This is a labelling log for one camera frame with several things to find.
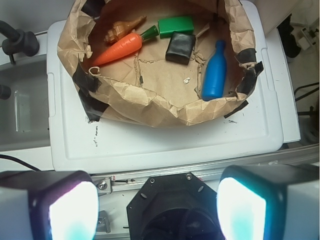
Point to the white plastic bin lid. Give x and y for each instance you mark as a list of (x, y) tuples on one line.
[(108, 146)]

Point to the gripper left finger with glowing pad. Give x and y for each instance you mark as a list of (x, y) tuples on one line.
[(48, 205)]

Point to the black octagonal mount plate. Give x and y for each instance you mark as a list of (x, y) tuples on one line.
[(174, 207)]

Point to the tan spiral seashell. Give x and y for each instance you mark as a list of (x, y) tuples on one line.
[(120, 29)]

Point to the clear plastic container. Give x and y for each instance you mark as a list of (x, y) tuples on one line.
[(24, 116)]

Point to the black leather wallet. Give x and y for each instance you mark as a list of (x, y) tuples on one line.
[(180, 48)]

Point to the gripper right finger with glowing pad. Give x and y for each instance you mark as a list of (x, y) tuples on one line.
[(269, 202)]

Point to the black clamp knob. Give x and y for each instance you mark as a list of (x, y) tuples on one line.
[(18, 41)]

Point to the crumpled brown paper bag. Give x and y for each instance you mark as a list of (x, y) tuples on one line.
[(143, 87)]

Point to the white power strip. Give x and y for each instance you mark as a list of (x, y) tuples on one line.
[(309, 37)]

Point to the orange toy carrot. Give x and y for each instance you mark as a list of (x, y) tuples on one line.
[(125, 46)]

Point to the green rectangular block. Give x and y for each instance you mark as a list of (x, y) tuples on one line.
[(181, 24)]

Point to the blue plastic bottle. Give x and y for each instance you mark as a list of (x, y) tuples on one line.
[(215, 74)]

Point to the aluminium extrusion rail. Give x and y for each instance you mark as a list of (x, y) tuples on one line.
[(208, 171)]

